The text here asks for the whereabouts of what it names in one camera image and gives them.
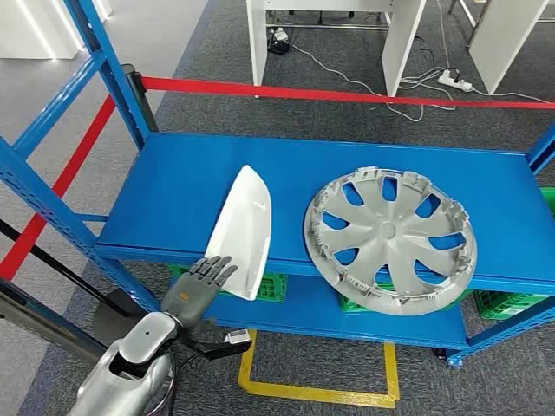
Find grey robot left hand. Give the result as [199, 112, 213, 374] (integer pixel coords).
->
[161, 256, 239, 329]

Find white curved plastic part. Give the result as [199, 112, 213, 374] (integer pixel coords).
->
[204, 165, 273, 302]

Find blue metal shelf rack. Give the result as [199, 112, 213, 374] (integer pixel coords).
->
[0, 0, 555, 370]

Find green plastic crate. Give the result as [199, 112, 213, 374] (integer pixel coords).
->
[471, 186, 555, 322]
[338, 281, 474, 315]
[168, 263, 288, 304]

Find grey barrier stanchion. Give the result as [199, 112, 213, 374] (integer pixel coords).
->
[120, 62, 159, 134]

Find silver wheel hubcap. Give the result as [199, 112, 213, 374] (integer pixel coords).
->
[303, 166, 479, 317]

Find black power adapter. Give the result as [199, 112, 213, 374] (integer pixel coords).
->
[267, 27, 292, 56]

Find white power strip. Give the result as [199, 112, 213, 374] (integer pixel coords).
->
[436, 68, 474, 94]

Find black camera bracket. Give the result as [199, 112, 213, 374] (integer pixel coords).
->
[175, 335, 253, 362]

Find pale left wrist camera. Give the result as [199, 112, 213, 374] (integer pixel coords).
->
[224, 328, 253, 346]

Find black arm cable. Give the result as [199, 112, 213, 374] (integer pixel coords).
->
[145, 350, 194, 416]

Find white floor cable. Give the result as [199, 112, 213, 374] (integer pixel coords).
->
[289, 42, 457, 124]
[471, 87, 553, 106]

